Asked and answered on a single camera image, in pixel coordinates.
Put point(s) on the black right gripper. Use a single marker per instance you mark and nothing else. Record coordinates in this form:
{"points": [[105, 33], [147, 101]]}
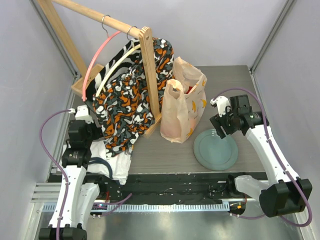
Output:
{"points": [[220, 126]]}

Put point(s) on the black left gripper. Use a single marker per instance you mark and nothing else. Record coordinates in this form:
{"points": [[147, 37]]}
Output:
{"points": [[98, 133]]}

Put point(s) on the translucent orange plastic bag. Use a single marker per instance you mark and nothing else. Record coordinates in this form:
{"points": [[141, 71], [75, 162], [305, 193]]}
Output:
{"points": [[184, 102]]}

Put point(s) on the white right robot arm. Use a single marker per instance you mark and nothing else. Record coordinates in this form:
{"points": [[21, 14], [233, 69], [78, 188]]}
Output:
{"points": [[285, 192]]}

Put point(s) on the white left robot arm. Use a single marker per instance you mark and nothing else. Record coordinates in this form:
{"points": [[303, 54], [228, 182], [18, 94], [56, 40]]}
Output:
{"points": [[76, 198]]}

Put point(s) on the teal ceramic plate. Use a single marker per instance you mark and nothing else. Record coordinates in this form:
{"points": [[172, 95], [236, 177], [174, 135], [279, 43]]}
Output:
{"points": [[215, 153]]}

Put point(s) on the pink clothes hanger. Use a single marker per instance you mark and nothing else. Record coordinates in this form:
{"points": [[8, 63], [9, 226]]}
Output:
{"points": [[88, 72]]}

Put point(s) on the white printed t-shirt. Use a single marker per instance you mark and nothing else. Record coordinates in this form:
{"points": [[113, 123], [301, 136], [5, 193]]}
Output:
{"points": [[115, 168]]}

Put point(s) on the orange camouflage patterned garment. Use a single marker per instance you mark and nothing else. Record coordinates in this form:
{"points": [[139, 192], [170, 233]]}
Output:
{"points": [[123, 109]]}

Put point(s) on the wooden clothes rack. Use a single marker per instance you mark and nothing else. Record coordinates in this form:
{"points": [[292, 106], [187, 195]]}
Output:
{"points": [[79, 27]]}

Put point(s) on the black white zebra garment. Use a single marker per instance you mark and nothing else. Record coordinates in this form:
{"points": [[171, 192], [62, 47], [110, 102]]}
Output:
{"points": [[90, 90]]}

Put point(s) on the cream clothes hanger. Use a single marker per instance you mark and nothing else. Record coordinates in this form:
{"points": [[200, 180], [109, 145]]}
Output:
{"points": [[124, 59]]}

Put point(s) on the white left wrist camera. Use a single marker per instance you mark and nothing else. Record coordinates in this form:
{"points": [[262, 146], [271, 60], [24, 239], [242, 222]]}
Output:
{"points": [[82, 113]]}

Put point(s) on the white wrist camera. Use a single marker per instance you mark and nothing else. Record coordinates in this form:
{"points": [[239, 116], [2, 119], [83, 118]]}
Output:
{"points": [[82, 113], [222, 104]]}

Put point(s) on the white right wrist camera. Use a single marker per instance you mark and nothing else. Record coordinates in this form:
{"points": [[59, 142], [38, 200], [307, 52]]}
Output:
{"points": [[222, 104]]}

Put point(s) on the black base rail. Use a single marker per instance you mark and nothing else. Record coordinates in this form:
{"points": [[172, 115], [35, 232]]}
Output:
{"points": [[168, 189]]}

